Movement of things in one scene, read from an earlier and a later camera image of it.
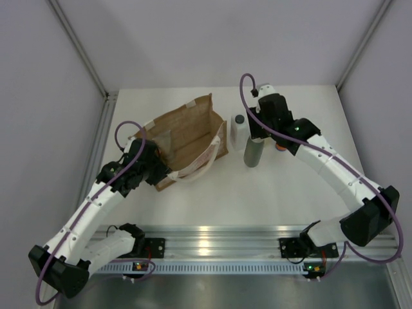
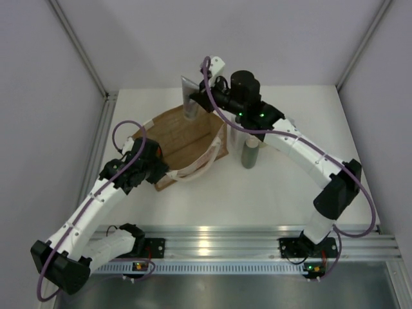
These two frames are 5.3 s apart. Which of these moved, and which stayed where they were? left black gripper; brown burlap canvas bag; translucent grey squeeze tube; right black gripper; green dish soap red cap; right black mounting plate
Moved: translucent grey squeeze tube; right black gripper
Stayed: green dish soap red cap; brown burlap canvas bag; left black gripper; right black mounting plate
